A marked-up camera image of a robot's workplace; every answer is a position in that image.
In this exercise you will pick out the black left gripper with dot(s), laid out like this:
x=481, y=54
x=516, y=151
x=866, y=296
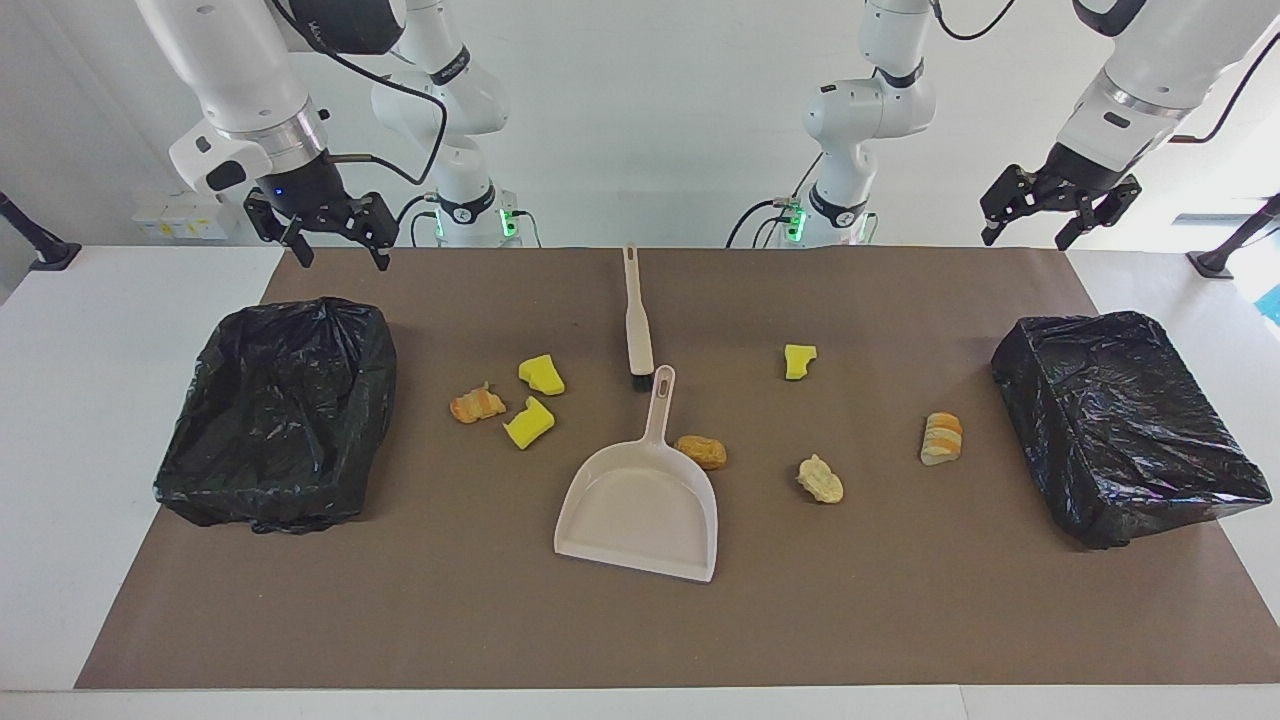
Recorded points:
x=1065, y=185

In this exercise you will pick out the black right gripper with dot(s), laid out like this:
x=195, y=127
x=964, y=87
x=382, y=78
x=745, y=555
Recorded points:
x=320, y=200

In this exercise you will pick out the orange striped croissant piece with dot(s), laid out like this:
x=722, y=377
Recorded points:
x=477, y=406

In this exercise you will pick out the orange striped bread slice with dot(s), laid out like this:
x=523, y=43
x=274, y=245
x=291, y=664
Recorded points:
x=941, y=440

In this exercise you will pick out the yellow sponge piece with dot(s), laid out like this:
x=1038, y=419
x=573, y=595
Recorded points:
x=798, y=362
x=528, y=424
x=541, y=376

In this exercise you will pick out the beige brush with black bristles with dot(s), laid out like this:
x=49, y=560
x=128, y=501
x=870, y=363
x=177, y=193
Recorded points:
x=638, y=340

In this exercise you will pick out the pale yellow bread piece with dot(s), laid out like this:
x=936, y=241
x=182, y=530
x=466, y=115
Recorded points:
x=821, y=482

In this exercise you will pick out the beige plastic dustpan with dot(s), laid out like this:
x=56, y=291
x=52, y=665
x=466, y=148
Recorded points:
x=640, y=510

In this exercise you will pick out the brown bread roll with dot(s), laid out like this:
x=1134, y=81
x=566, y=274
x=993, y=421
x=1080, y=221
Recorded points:
x=702, y=452

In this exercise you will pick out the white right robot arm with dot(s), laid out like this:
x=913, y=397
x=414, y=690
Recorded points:
x=240, y=70

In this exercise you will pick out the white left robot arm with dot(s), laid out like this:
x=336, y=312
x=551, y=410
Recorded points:
x=870, y=110

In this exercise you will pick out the black bag lined bin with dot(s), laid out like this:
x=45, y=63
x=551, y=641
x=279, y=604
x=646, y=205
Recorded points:
x=1120, y=430
x=270, y=420

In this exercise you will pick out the white power strip boxes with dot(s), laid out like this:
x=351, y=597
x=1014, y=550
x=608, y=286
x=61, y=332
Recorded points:
x=185, y=218

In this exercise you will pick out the blue object at edge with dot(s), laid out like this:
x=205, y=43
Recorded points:
x=1273, y=305

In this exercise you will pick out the brown table mat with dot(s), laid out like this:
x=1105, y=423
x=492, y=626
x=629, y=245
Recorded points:
x=640, y=630

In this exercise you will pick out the black camera stand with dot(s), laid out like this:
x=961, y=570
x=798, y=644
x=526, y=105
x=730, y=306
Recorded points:
x=55, y=255
x=1215, y=264

